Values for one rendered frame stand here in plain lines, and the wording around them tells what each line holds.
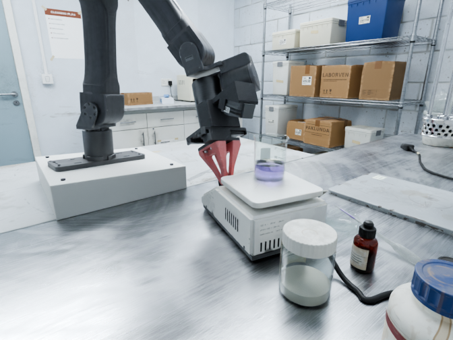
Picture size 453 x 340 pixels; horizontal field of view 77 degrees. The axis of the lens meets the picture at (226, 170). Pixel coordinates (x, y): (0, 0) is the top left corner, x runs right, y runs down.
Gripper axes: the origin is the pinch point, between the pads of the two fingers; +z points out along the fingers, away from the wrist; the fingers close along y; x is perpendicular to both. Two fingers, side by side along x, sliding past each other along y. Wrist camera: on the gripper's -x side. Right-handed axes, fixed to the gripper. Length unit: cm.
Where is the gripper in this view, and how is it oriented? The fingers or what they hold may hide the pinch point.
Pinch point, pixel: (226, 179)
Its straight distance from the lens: 53.0
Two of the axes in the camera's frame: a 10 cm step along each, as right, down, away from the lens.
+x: -5.6, 2.5, 7.9
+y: 8.0, -0.6, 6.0
